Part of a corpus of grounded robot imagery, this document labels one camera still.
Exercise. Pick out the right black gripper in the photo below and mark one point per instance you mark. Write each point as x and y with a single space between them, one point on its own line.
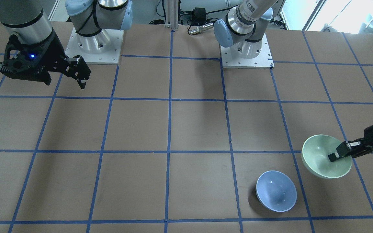
54 51

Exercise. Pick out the green bowl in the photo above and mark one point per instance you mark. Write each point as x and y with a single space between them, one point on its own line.
314 155

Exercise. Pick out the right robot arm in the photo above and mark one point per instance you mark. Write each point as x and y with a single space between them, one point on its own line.
89 17

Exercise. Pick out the blue bowl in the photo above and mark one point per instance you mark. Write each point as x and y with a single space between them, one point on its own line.
276 191

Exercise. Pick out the black power brick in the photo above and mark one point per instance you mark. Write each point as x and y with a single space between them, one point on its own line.
198 13

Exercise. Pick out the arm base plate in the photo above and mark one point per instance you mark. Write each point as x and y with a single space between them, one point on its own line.
248 55
104 48

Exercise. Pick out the aluminium frame post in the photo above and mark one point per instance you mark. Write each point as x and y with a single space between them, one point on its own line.
171 14

